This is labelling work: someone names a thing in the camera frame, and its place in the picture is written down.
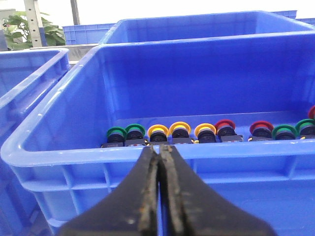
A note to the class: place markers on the stainless steel rack frame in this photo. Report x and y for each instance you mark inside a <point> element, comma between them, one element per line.
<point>75,53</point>

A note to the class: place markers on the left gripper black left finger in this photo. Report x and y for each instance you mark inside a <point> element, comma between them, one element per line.
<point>129,210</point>

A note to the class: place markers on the green push button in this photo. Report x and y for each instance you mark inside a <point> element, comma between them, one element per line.
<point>306,128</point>
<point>115,137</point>
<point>135,134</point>
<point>284,132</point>

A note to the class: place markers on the lower shelf blue crate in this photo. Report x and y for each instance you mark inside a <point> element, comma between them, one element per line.
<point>85,34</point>

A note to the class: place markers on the yellow push button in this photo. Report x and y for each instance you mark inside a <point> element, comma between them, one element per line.
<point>205,133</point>
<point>158,134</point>
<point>180,132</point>

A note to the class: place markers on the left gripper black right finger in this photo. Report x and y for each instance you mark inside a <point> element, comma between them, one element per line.
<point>192,208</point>

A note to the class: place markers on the far right blue crate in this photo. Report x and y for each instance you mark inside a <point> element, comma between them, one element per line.
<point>25,78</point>

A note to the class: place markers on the perforated metal post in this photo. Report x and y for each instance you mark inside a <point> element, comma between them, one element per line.
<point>35,23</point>

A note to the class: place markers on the red push button lying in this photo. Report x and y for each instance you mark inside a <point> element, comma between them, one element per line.
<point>261,131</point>

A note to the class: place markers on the green push button far right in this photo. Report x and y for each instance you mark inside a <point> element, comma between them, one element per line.
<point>306,128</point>

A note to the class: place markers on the green potted plant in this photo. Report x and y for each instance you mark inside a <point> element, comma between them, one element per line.
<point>18,34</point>

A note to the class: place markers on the left blue plastic crate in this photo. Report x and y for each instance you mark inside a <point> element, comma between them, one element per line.
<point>56,151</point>

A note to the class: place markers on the red push button in row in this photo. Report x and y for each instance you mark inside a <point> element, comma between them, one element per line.
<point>226,131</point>

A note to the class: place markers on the green push button far left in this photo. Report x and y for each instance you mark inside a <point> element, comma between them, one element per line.
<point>115,137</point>

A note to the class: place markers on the red push button edge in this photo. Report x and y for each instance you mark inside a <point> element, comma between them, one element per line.
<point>311,112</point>

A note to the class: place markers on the rear blue crate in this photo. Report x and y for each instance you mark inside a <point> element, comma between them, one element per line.
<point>201,26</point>

